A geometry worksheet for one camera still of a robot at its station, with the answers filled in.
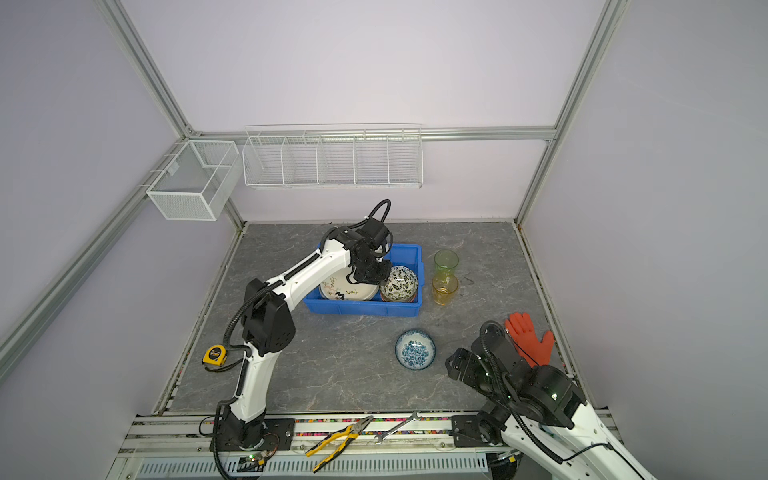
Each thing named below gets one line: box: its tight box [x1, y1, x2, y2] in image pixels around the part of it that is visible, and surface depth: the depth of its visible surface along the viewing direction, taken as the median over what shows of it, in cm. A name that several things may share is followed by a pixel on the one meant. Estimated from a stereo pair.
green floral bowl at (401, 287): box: [379, 266, 419, 303], surface depth 93 cm
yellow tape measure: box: [202, 344, 228, 366], surface depth 86 cm
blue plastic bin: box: [304, 243, 424, 317], surface depth 94 cm
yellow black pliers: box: [306, 415, 374, 473], surface depth 75 cm
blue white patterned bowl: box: [395, 329, 437, 371], surface depth 88 cm
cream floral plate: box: [320, 266, 379, 301], surface depth 98 cm
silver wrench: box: [374, 410, 421, 445], surface depth 77 cm
